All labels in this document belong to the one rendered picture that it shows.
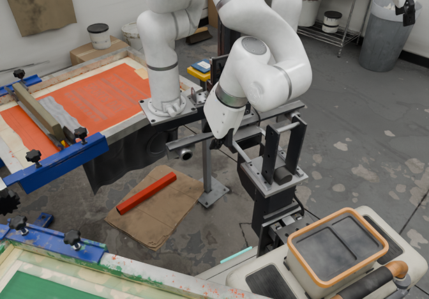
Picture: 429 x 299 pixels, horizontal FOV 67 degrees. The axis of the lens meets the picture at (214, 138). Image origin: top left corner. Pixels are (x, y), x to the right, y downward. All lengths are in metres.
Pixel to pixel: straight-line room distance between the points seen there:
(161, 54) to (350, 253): 0.72
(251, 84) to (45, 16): 3.01
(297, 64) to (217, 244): 1.56
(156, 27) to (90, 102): 0.69
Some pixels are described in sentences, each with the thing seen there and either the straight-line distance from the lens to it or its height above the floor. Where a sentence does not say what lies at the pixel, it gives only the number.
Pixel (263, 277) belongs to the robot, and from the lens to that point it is 0.96.
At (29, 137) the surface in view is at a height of 0.96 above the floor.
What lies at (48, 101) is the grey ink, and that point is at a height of 0.96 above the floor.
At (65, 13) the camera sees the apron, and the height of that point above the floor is 0.64.
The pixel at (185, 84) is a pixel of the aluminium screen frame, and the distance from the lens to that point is 1.48.
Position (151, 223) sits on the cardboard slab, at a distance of 2.15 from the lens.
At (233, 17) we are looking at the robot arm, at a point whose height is 1.55.
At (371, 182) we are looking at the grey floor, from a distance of 2.60.
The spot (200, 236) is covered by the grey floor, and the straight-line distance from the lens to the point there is 2.09.
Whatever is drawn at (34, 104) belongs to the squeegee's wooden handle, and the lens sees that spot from 1.40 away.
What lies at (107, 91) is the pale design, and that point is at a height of 0.96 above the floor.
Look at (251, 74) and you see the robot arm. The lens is 0.59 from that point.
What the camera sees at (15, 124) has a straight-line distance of 1.52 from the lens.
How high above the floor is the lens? 1.77
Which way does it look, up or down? 41 degrees down
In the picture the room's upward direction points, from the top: straight up
